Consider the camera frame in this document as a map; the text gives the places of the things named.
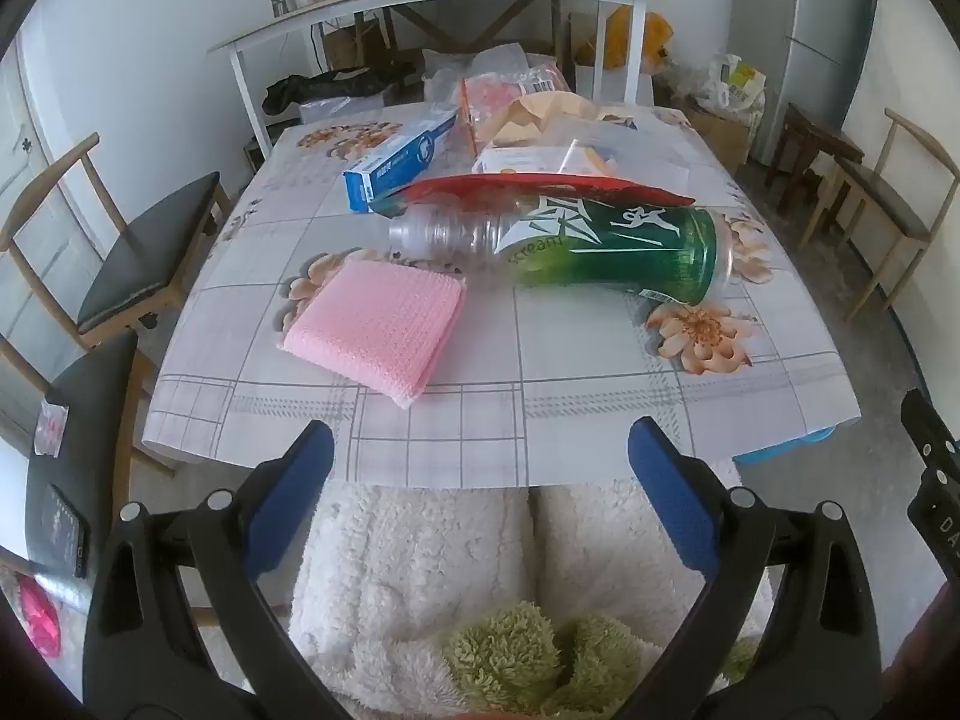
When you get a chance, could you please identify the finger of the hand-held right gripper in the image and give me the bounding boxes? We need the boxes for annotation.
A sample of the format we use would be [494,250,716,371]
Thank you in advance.
[900,388,960,470]

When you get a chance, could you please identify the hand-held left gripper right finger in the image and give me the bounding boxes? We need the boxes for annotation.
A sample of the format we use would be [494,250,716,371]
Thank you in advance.
[628,417,882,720]

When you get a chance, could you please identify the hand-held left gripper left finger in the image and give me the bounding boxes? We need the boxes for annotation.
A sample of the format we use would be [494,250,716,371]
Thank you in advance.
[82,420,353,720]

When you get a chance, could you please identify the green label plastic bottle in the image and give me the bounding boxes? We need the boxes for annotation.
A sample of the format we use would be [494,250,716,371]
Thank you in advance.
[388,195,740,308]

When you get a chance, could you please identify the blue toothpaste box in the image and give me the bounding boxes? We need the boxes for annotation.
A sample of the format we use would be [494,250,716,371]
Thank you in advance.
[343,111,460,215]

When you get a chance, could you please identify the red snack packet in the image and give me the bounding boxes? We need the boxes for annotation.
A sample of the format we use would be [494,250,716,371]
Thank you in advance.
[371,174,698,215]

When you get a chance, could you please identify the clear snack bag red print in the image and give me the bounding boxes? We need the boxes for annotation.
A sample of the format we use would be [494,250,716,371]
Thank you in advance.
[459,64,575,158]

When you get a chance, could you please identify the pink waffle cloth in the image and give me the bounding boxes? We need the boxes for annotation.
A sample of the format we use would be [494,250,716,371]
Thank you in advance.
[277,253,467,410]

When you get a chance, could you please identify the wooden chair dark seat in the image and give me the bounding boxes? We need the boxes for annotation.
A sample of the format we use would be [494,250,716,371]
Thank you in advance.
[0,133,233,350]
[22,330,158,578]

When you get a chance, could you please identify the green fluffy cloth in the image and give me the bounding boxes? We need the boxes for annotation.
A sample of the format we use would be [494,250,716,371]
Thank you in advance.
[442,600,758,720]

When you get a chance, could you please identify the light wooden chair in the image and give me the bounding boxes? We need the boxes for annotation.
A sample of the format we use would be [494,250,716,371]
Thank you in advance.
[799,109,960,316]

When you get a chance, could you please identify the black smartphone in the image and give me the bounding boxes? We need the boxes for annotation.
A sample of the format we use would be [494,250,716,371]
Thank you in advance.
[41,484,91,578]

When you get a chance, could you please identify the white pink packet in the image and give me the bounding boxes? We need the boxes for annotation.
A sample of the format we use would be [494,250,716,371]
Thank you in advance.
[34,399,70,458]

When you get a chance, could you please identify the dark wooden stool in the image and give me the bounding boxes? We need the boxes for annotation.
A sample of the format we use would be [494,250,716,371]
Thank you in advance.
[765,103,863,215]

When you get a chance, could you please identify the brown cardboard box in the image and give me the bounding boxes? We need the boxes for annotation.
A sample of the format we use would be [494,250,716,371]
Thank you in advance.
[679,101,751,173]

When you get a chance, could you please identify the white yellow plastic bag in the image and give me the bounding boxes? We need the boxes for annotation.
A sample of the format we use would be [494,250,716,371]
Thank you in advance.
[694,52,767,117]

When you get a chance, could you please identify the black bag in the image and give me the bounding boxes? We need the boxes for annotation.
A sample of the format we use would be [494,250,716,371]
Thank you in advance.
[262,67,421,117]

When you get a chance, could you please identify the white refrigerator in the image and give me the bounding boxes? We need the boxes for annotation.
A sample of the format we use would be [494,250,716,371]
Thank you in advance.
[750,0,878,166]

